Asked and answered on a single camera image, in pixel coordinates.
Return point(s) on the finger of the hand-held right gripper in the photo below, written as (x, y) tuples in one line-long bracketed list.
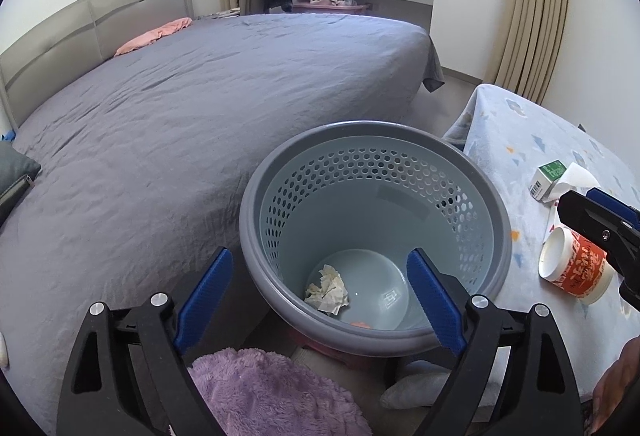
[(585, 216), (620, 211)]

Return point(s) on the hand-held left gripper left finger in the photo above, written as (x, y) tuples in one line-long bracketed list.
[(210, 296)]

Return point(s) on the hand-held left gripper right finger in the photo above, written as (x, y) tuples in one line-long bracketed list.
[(435, 301)]

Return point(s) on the white tissue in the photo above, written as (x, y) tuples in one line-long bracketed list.
[(575, 178)]

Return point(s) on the white cup with orange print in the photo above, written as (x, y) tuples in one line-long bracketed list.
[(575, 266)]

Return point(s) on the grey perforated plastic basket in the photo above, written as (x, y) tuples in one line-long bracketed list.
[(350, 196)]

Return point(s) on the person's right forearm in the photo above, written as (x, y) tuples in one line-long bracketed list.
[(622, 381)]

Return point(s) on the green and white carton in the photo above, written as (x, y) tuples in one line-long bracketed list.
[(545, 181)]

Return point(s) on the small orange scrap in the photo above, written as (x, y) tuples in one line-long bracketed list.
[(361, 324)]

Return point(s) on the light blue printed blanket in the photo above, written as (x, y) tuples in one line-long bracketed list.
[(525, 156)]

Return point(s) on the white slipper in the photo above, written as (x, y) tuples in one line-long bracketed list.
[(415, 391)]

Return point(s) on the crumpled paper ball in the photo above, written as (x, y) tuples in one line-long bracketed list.
[(327, 291)]

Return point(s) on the purple fluffy cloth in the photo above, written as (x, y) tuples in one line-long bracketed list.
[(270, 396)]

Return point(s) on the bed with grey sheet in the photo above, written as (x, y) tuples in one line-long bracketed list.
[(200, 116)]

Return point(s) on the small white object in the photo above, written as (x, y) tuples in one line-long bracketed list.
[(4, 351)]

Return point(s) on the dark grey pillow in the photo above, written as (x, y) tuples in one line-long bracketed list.
[(12, 171)]

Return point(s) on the small blue object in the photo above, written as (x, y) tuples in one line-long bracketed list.
[(7, 134)]

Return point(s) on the pink cloth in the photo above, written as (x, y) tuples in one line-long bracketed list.
[(150, 36)]

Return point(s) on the pink plastic basin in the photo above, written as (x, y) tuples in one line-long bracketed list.
[(305, 8)]

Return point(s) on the grey padded headboard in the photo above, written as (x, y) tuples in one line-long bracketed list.
[(60, 31)]

